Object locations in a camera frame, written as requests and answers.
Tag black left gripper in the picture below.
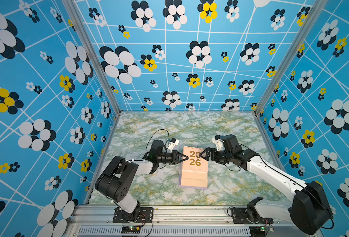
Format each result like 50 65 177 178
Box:
157 151 189 165

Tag aluminium corner post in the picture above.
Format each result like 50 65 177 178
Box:
254 0 328 117
62 0 121 118

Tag aluminium front rail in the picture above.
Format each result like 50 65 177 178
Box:
65 205 306 237

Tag right green circuit board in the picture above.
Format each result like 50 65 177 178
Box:
249 226 274 237

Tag aluminium corner post left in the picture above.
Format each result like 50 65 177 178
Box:
62 0 121 118

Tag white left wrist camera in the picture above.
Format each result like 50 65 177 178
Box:
167 138 179 153

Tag aluminium corner post right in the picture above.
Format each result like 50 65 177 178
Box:
254 0 328 117

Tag black left camera cable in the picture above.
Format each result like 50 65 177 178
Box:
144 128 170 155

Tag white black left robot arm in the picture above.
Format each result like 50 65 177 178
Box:
95 138 189 222

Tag left green circuit board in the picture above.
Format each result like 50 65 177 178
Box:
122 226 140 234

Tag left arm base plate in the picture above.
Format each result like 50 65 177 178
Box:
112 207 154 224

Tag purple calendar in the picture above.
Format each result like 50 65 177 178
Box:
179 176 208 189

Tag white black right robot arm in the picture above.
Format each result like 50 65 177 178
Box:
199 134 333 235

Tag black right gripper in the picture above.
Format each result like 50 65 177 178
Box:
198 148 233 164

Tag pink calendar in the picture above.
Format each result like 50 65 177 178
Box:
179 146 208 179

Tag green circuit board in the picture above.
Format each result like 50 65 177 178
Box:
249 226 274 237
122 226 140 234

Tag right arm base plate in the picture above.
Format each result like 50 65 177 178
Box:
227 206 274 225

